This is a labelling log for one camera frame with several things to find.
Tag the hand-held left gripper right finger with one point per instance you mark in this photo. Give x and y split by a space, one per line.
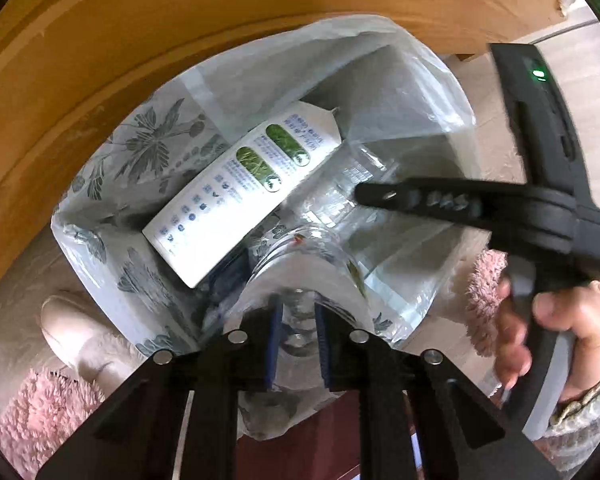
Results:
324 355

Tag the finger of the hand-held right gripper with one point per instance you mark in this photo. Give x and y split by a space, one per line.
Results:
420 197

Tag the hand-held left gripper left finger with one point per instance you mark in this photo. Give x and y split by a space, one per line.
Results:
275 350

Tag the clear plastic jar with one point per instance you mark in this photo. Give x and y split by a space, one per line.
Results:
305 260

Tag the white milk carton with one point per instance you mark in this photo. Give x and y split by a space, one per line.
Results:
230 200

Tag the leaf print plastic bag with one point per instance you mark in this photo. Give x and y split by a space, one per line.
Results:
130 135

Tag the person's right forearm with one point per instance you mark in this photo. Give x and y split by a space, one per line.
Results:
590 425

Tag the person's right hand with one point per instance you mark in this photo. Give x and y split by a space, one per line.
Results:
585 330

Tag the beige fluffy slipper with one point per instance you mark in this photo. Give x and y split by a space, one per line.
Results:
75 330

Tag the pink fluffy slipper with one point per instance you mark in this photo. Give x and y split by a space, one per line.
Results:
35 420

